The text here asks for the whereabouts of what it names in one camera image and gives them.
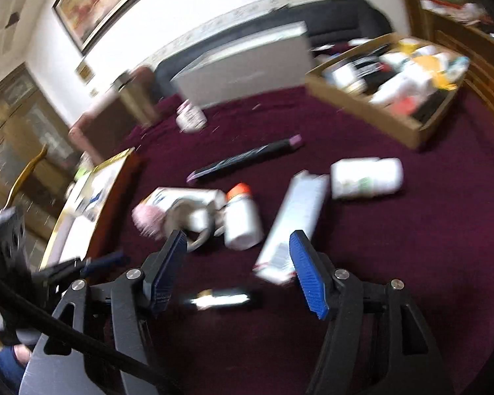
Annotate white cardboard carton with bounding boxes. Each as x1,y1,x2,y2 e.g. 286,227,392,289
142,187,227,237

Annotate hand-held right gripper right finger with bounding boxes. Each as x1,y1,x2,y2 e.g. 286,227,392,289
289,230,455,395

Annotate white plastic bottle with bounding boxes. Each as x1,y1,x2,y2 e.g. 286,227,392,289
330,157,404,201

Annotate wooden sideboard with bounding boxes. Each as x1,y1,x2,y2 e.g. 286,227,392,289
395,0,494,141

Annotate long white and blue carton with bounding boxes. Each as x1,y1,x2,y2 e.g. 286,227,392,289
253,171,330,284

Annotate wooden chair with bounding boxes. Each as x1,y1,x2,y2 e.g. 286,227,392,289
4,144,50,210

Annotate pink upholstered chair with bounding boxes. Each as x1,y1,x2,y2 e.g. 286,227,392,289
68,68,157,165

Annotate purple velvet tablecloth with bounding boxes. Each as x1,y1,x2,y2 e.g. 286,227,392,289
82,78,494,395

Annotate brown metal thermos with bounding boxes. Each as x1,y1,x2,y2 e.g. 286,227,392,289
113,71,159,128

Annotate person's blue trousers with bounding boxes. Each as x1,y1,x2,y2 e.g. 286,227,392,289
0,346,29,395

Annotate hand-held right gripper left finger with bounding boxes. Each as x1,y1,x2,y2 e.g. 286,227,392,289
18,229,189,395

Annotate gold wall plaque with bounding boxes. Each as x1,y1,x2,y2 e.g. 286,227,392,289
75,61,95,82

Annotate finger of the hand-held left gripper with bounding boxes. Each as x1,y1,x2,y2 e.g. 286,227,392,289
37,251,130,286

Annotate white bottle with orange cap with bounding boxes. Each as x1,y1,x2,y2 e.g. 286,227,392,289
223,183,264,251

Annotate pink fluffy ball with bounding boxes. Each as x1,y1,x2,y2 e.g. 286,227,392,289
132,203,167,239

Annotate white printed pouch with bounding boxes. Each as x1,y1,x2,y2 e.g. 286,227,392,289
175,101,208,133

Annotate black sofa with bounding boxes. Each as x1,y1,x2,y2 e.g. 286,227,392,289
152,0,392,99

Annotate shallow cardboard box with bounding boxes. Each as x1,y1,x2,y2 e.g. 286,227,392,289
305,32,472,151

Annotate wooden glass-door cabinet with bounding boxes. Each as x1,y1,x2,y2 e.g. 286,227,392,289
0,62,79,256

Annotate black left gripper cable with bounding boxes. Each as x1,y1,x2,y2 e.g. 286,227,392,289
0,269,186,395

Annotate black marker pen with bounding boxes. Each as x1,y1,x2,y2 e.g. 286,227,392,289
186,134,305,186

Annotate framed wall painting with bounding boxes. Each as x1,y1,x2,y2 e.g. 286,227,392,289
51,0,190,54

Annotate grey shoe box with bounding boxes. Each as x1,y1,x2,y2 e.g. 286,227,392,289
171,20,314,110

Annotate gold-edged white box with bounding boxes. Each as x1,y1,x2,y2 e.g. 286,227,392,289
39,148,143,272

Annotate black printed packet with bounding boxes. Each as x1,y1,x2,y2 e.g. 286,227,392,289
354,55,392,88

